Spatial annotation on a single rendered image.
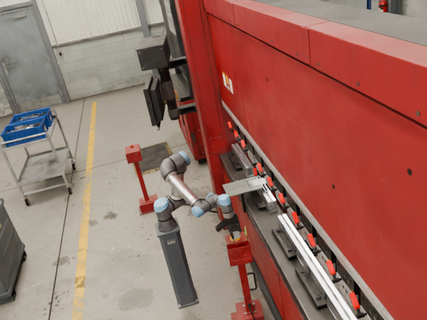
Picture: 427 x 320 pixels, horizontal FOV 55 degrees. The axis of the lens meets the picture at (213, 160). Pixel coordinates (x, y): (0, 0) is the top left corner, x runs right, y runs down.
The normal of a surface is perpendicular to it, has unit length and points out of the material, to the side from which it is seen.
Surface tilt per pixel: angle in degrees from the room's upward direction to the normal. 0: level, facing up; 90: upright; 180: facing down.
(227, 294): 0
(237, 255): 90
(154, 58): 90
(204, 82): 90
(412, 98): 90
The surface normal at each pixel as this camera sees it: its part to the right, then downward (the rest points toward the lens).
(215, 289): -0.17, -0.87
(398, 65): -0.96, 0.25
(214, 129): 0.21, 0.42
